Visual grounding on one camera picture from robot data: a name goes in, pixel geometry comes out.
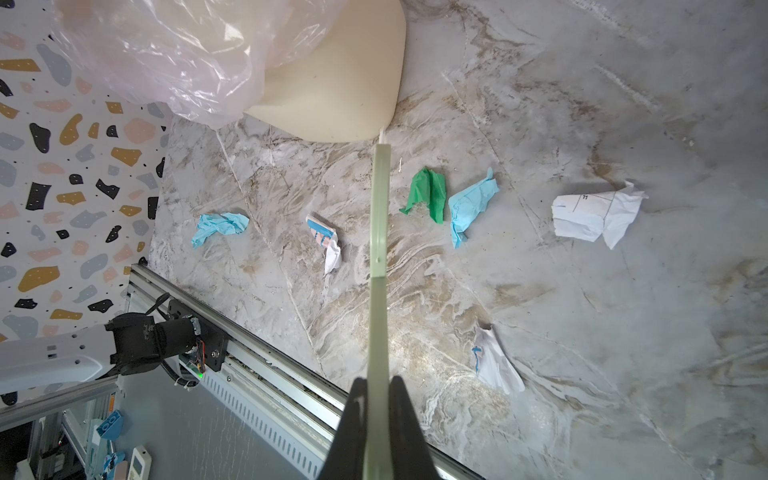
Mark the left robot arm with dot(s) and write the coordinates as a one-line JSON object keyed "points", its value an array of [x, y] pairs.
{"points": [[130, 343]]}

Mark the cream trash bin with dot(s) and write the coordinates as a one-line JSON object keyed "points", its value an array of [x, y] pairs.
{"points": [[347, 88]]}

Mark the white lined paper scrap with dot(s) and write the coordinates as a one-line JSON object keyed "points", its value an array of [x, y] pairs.
{"points": [[605, 215]]}

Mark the teal paper scrap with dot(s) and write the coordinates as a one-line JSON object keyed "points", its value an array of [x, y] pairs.
{"points": [[224, 224]]}

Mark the white remote control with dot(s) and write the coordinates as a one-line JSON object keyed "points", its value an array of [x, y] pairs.
{"points": [[140, 464]]}

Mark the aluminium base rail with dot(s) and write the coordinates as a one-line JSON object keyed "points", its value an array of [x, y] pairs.
{"points": [[285, 403]]}

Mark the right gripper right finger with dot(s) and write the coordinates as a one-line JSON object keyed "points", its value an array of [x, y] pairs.
{"points": [[411, 458]]}

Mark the white crumpled paper scrap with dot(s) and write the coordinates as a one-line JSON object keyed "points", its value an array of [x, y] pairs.
{"points": [[491, 364]]}

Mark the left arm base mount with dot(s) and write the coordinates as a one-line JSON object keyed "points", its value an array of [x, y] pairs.
{"points": [[198, 348]]}

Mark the green hand brush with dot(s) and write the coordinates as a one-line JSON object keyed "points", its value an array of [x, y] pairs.
{"points": [[378, 458]]}

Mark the blue plastic brick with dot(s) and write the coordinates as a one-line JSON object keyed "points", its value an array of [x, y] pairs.
{"points": [[111, 428]]}

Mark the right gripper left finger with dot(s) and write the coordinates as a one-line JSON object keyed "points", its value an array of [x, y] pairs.
{"points": [[345, 459]]}

